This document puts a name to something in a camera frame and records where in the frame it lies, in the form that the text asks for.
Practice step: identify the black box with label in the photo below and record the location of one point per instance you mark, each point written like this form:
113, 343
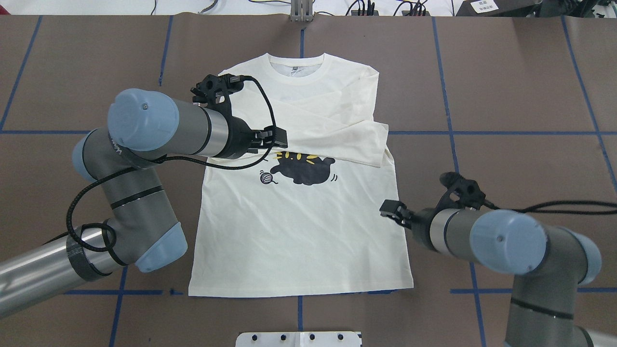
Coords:
497, 8

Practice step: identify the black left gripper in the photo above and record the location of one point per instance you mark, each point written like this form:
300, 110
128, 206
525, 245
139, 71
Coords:
239, 140

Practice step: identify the cream long-sleeve cat shirt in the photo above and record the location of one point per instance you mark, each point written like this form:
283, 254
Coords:
306, 220

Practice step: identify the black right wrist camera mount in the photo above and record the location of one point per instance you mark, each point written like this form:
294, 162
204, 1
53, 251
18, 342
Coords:
460, 193

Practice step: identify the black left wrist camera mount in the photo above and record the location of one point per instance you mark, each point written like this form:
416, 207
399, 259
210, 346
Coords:
214, 92

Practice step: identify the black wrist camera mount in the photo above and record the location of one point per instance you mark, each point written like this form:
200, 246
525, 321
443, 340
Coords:
460, 193
214, 92

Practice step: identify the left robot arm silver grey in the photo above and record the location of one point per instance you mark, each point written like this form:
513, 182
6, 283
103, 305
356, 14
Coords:
124, 216

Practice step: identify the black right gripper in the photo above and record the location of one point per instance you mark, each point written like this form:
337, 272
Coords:
420, 226

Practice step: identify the aluminium frame post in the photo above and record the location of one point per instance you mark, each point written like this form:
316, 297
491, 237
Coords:
301, 10

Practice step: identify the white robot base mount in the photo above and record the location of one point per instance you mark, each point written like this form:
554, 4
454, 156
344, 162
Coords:
300, 339

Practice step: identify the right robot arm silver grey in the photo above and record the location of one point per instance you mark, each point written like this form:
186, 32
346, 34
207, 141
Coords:
548, 263

